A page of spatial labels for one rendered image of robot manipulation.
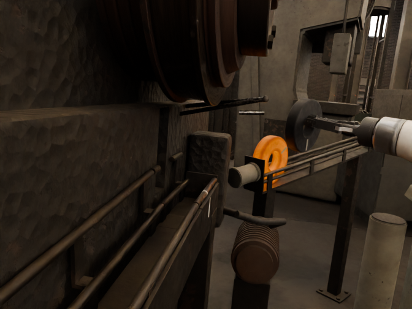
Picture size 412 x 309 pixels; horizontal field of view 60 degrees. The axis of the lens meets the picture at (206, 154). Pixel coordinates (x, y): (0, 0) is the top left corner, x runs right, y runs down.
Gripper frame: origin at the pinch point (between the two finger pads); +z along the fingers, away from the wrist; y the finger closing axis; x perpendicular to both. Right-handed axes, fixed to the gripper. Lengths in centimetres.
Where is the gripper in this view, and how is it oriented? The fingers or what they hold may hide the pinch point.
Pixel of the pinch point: (305, 119)
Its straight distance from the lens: 107.5
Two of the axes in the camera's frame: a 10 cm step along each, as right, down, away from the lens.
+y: 6.9, -0.7, 7.2
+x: 1.2, -9.7, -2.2
